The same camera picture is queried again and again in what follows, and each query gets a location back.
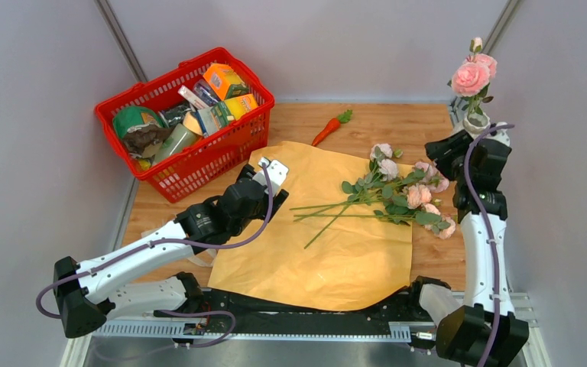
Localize pink flower bouquet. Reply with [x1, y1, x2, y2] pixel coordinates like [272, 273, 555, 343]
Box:
[293, 144, 456, 245]

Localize cream ribbon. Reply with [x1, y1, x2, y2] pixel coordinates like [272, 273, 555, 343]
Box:
[141, 221, 217, 268]

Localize pink rose stem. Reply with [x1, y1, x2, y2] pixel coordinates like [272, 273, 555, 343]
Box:
[447, 37, 498, 115]

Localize orange wrapping paper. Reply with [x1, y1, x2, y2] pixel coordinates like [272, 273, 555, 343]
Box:
[208, 141, 413, 311]

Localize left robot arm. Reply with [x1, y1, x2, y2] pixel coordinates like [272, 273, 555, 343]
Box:
[35, 158, 289, 339]

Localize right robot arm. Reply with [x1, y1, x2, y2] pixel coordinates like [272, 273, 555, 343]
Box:
[405, 124, 529, 366]

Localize white ribbed ceramic vase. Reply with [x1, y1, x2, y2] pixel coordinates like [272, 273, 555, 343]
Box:
[451, 112, 491, 139]

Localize red plastic shopping basket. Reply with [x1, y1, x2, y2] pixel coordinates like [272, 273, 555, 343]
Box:
[94, 47, 275, 203]

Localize green scrub sponge box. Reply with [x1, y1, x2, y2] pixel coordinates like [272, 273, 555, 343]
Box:
[195, 102, 235, 138]

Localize green cylinder bottle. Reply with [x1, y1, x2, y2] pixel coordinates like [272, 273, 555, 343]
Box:
[152, 123, 200, 167]

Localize yellow sponge pack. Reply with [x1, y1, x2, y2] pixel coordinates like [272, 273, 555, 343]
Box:
[223, 93, 258, 121]

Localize dark snack packet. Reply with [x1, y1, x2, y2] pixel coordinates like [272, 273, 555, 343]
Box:
[158, 101, 194, 128]

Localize orange toy carrot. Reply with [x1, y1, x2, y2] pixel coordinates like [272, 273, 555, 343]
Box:
[311, 109, 353, 147]

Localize orange green box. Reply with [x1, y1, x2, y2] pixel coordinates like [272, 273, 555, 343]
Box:
[203, 63, 249, 100]

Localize brown crumpled bag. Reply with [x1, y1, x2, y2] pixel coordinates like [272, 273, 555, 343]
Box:
[122, 125, 172, 159]

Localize white red small box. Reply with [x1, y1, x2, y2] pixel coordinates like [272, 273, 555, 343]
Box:
[177, 85, 209, 110]

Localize green round package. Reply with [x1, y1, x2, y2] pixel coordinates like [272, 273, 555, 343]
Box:
[112, 106, 167, 139]

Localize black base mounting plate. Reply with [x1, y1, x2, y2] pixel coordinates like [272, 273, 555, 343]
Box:
[174, 288, 436, 336]

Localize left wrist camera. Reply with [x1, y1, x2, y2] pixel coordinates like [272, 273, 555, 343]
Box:
[252, 157, 290, 196]

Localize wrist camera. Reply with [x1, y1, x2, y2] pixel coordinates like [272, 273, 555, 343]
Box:
[252, 157, 290, 196]
[485, 122, 511, 147]

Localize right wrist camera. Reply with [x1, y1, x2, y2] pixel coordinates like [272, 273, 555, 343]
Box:
[485, 122, 511, 147]

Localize aluminium rail frame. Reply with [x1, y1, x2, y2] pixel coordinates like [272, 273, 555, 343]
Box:
[88, 277, 536, 353]

